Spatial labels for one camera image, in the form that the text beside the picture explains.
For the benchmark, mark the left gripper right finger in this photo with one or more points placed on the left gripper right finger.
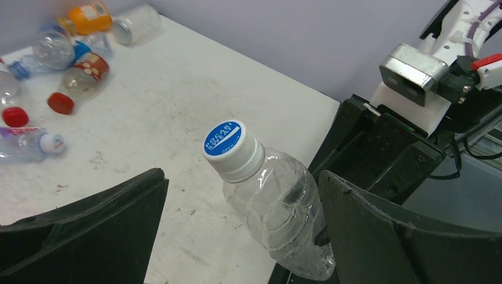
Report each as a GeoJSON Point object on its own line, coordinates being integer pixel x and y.
{"type": "Point", "coordinates": [377, 241]}

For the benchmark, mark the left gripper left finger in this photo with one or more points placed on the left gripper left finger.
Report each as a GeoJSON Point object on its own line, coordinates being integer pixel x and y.
{"type": "Point", "coordinates": [107, 237]}

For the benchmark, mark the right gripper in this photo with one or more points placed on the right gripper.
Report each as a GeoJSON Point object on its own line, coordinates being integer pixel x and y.
{"type": "Point", "coordinates": [377, 150]}

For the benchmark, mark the crushed clear water bottle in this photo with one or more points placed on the crushed clear water bottle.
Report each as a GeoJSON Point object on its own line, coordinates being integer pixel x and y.
{"type": "Point", "coordinates": [29, 144]}

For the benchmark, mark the clear wide plastic jar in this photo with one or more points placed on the clear wide plastic jar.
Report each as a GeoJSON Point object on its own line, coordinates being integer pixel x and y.
{"type": "Point", "coordinates": [136, 26]}

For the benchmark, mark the orange juice bottle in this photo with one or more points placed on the orange juice bottle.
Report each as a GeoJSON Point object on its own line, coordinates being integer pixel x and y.
{"type": "Point", "coordinates": [87, 19]}

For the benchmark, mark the red white label bottle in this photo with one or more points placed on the red white label bottle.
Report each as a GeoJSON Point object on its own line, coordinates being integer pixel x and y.
{"type": "Point", "coordinates": [12, 112]}

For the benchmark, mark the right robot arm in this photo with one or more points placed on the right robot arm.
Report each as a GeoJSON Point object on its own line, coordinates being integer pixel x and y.
{"type": "Point", "coordinates": [473, 84]}

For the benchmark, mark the brown label red cap bottle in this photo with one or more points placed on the brown label red cap bottle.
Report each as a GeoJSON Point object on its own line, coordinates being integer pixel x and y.
{"type": "Point", "coordinates": [79, 83]}

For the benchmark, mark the light blue crushed bottle back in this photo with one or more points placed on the light blue crushed bottle back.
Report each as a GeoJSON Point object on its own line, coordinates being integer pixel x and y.
{"type": "Point", "coordinates": [97, 43]}

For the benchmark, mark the aluminium frame rail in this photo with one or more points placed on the aluminium frame rail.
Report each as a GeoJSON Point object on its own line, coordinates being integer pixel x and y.
{"type": "Point", "coordinates": [483, 142]}

